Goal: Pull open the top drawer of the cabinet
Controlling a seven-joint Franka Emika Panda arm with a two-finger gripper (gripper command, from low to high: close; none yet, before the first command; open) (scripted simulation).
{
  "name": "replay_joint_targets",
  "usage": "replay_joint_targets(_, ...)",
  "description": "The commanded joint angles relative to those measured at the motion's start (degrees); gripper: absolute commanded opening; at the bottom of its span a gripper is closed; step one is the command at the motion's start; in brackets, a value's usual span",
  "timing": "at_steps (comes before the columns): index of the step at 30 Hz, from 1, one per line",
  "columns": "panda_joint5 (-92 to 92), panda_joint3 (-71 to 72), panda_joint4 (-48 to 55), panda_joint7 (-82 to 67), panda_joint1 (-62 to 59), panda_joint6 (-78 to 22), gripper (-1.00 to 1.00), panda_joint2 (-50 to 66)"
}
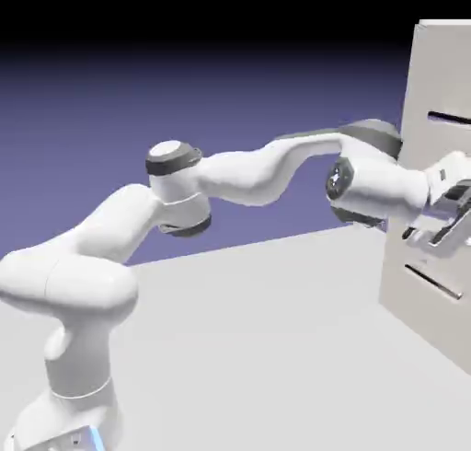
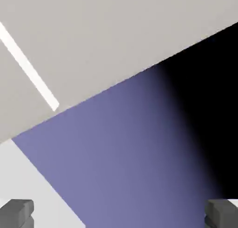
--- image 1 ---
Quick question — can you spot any dark metal bar handle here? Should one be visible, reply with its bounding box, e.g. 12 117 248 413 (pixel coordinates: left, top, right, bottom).
403 262 465 301
427 110 471 126

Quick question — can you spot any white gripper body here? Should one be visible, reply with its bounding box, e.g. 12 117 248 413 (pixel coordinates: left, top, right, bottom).
402 206 471 261

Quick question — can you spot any beige drawer front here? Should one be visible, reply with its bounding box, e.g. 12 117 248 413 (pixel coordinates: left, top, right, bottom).
378 163 471 376
397 18 471 202

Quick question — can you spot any beige painted cabinet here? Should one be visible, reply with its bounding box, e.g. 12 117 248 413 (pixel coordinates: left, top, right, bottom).
378 18 471 376

